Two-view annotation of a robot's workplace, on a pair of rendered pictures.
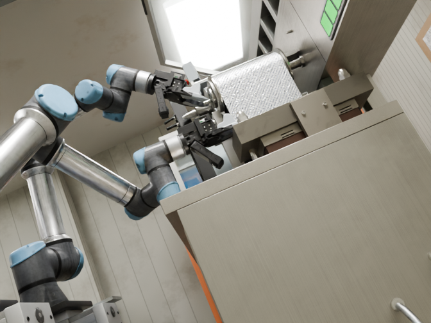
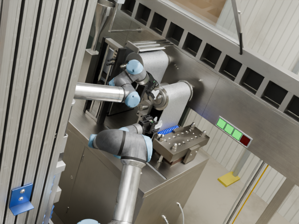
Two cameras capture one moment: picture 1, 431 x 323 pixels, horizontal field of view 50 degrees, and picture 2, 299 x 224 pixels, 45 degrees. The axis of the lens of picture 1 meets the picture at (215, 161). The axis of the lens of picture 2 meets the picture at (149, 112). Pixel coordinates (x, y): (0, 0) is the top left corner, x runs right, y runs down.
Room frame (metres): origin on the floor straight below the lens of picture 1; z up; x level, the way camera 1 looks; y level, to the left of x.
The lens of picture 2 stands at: (0.27, 1.40, 2.22)
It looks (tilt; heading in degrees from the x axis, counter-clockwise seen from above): 30 degrees down; 308
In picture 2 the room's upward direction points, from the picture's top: 21 degrees clockwise
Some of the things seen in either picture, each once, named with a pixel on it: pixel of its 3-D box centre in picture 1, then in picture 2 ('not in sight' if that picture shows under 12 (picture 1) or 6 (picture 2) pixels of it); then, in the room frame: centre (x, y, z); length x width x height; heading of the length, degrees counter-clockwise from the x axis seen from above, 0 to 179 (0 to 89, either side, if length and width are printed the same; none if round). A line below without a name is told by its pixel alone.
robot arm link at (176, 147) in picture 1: (176, 147); (135, 130); (1.36, 0.09, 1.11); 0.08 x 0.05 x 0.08; 6
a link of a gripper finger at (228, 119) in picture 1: (230, 121); (159, 124); (1.36, -0.09, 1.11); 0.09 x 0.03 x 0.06; 95
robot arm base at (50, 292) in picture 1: (41, 300); not in sight; (1.44, 0.68, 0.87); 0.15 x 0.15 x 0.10
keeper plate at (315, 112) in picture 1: (315, 113); (191, 154); (1.19, -0.30, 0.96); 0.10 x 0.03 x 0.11; 96
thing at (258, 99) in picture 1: (268, 108); (170, 118); (1.39, -0.22, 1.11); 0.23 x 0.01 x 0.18; 96
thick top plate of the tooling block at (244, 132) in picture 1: (299, 118); (181, 142); (1.28, -0.27, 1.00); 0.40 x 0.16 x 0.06; 96
